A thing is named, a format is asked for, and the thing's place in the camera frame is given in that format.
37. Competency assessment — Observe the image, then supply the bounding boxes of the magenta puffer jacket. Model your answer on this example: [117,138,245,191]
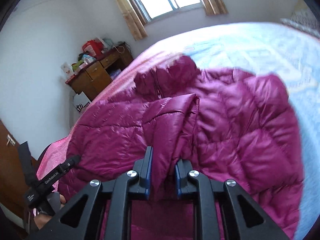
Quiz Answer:
[58,56,303,239]

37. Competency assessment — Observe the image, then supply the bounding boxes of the white card box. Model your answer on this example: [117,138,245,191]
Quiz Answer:
[61,62,74,79]

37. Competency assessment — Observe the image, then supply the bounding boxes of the left beige curtain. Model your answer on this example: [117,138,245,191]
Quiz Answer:
[116,0,148,41]

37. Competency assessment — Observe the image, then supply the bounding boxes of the person's left hand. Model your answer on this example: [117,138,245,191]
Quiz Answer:
[34,192,66,229]

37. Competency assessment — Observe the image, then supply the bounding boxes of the red gift bag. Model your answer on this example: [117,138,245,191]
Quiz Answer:
[82,40,104,57]

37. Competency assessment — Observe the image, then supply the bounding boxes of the wooden desk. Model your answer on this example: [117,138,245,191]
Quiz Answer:
[66,42,133,101]

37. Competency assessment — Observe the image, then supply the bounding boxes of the wooden door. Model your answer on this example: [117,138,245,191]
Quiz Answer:
[0,124,28,219]

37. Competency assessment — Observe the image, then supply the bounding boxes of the pink and blue bedsheet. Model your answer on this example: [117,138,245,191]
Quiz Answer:
[36,22,320,240]

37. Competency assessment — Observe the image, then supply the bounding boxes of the green bag on desk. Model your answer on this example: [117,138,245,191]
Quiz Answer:
[72,60,84,72]

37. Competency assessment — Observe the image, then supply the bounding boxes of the stacked boxes under desk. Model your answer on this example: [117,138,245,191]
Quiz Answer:
[110,69,121,80]

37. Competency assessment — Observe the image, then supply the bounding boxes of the patterned pillow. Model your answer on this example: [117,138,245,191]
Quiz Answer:
[280,8,319,38]

